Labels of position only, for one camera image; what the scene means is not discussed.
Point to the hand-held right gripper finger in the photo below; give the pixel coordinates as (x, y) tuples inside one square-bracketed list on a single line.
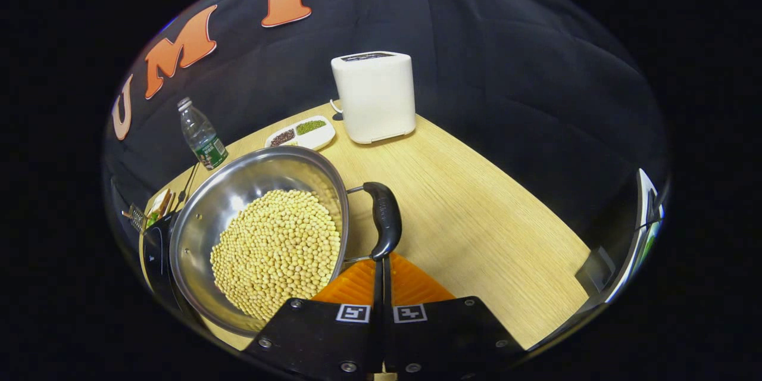
[(377, 292), (388, 292)]

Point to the pile of soybeans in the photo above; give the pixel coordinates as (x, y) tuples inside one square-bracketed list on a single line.
[(274, 250)]

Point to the black induction cooktop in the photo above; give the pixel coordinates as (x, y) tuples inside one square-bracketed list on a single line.
[(156, 256)]

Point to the white divided bean dish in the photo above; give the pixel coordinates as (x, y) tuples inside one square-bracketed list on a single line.
[(315, 137)]

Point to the white toaster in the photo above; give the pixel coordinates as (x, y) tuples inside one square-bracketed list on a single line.
[(375, 95)]

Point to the clear plastic water bottle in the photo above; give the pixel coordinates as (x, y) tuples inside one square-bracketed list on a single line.
[(202, 137)]

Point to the white sandwich with lettuce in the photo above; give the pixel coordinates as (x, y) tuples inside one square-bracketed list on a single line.
[(159, 205)]

